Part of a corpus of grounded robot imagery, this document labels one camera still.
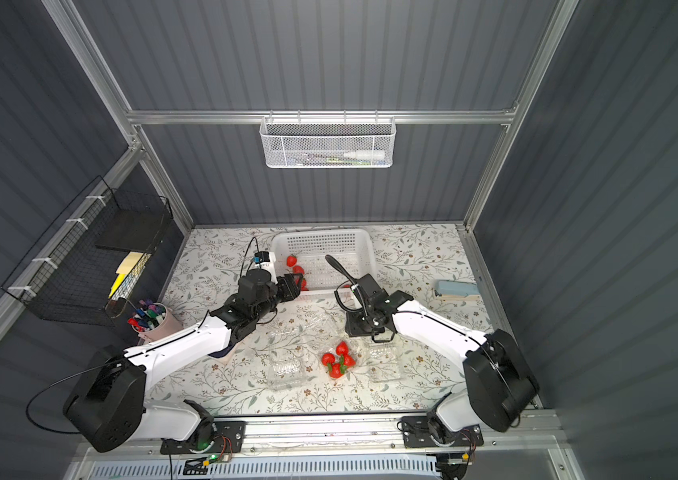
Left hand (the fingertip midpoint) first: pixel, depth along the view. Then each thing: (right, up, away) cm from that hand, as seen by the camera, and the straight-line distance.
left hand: (299, 278), depth 83 cm
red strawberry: (+11, -25, -2) cm, 28 cm away
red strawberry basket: (-3, +1, +21) cm, 21 cm away
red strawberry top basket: (-6, +4, +22) cm, 23 cm away
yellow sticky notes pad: (-42, +4, -9) cm, 43 cm away
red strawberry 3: (+12, -21, +2) cm, 24 cm away
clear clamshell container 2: (+10, -23, +2) cm, 25 cm away
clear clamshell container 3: (+24, -25, +3) cm, 35 cm away
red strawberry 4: (+14, -23, 0) cm, 27 cm away
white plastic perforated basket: (-2, +8, +25) cm, 26 cm away
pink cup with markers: (-40, -12, -2) cm, 42 cm away
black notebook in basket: (-46, +13, -2) cm, 48 cm away
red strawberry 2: (+8, -23, +1) cm, 24 cm away
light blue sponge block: (+50, -5, +16) cm, 53 cm away
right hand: (+15, -15, 0) cm, 21 cm away
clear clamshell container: (-4, -27, +1) cm, 27 cm away
